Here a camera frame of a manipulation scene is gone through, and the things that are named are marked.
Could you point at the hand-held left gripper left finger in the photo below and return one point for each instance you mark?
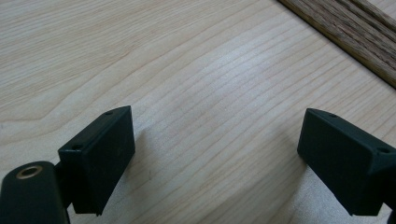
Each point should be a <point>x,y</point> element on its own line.
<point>96,161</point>

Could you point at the brown wooden chopstick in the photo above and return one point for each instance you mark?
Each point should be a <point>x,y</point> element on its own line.
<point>358,40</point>

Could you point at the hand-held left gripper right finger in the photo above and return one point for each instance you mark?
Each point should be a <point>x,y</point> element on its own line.
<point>342,161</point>

